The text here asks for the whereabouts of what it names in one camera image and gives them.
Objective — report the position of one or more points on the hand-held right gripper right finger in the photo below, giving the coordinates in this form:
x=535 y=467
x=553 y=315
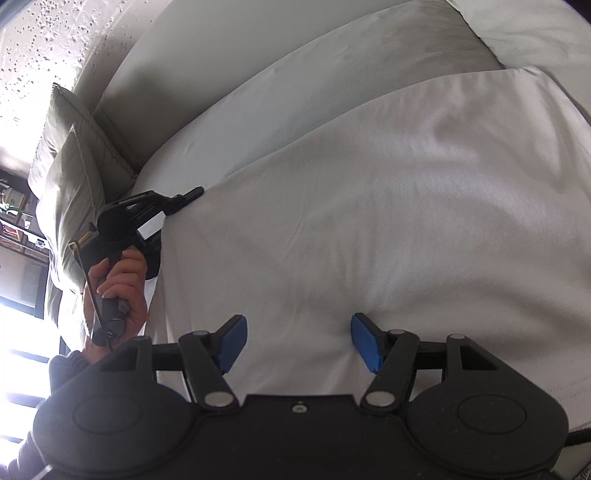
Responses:
x=364 y=344

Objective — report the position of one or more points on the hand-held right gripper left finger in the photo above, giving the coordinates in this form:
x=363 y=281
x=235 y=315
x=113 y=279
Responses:
x=231 y=344

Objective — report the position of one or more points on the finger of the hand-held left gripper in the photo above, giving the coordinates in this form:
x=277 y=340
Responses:
x=184 y=199

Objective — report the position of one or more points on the light grey shirt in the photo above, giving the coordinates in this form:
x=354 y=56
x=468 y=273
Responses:
x=392 y=207

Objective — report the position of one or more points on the person's left hand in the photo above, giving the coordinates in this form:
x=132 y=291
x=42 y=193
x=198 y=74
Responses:
x=131 y=277

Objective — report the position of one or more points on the cluttered shelf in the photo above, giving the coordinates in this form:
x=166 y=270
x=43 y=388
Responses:
x=18 y=217

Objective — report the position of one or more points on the grey sofa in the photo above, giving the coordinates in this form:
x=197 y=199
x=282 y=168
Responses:
x=277 y=92

